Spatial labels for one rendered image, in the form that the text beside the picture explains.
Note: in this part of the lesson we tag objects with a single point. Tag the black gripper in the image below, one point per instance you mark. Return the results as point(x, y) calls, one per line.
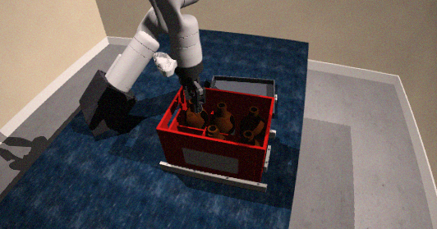
point(192, 83)

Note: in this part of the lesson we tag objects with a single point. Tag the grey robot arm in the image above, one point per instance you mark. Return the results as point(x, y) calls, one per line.
point(184, 41)

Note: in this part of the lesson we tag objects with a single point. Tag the red crate with dividers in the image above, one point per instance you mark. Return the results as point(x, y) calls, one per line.
point(188, 147)

